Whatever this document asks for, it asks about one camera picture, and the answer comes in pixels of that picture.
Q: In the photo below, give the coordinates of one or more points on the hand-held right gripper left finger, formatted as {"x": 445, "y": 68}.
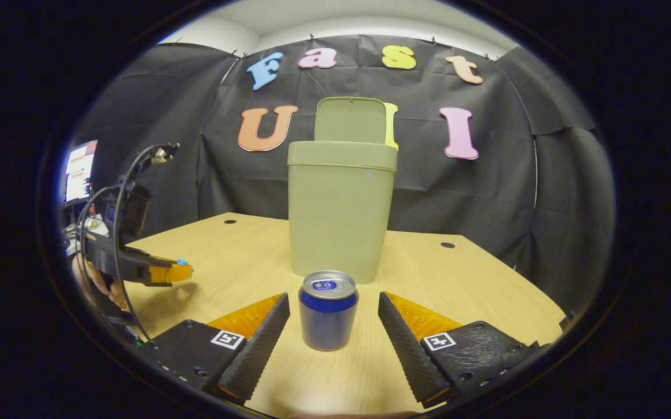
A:
{"x": 262, "y": 346}

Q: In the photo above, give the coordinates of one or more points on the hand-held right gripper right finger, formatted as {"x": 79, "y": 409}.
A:
{"x": 405, "y": 346}

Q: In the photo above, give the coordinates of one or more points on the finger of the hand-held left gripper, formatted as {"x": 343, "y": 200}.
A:
{"x": 163, "y": 272}

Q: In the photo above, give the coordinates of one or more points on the blue pop can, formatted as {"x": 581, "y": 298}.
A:
{"x": 328, "y": 320}

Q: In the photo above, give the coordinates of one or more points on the green desktop garbage bin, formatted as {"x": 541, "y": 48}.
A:
{"x": 338, "y": 221}

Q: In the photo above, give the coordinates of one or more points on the wooden desktop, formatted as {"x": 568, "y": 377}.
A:
{"x": 428, "y": 279}

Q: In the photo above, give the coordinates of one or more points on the white side table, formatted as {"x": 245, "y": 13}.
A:
{"x": 93, "y": 226}

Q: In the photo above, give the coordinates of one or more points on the computer monitor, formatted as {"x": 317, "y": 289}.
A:
{"x": 79, "y": 174}

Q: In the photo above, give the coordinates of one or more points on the black backdrop cloth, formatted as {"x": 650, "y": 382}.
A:
{"x": 486, "y": 203}

